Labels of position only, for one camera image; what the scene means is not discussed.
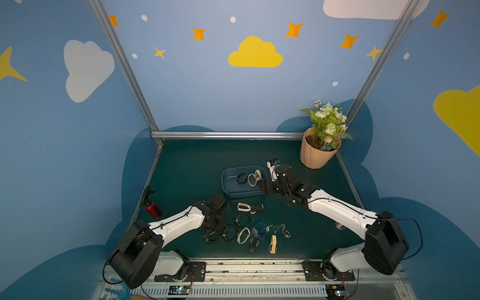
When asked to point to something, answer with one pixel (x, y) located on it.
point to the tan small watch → (257, 174)
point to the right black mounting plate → (324, 270)
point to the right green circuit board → (335, 292)
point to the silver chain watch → (285, 233)
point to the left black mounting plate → (197, 273)
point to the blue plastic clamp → (122, 294)
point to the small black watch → (242, 178)
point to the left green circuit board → (179, 290)
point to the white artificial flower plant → (329, 125)
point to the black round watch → (242, 220)
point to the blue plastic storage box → (231, 188)
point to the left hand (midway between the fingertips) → (225, 228)
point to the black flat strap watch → (254, 242)
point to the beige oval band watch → (249, 181)
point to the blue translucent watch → (260, 229)
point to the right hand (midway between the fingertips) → (268, 178)
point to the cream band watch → (240, 234)
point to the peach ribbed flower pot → (311, 155)
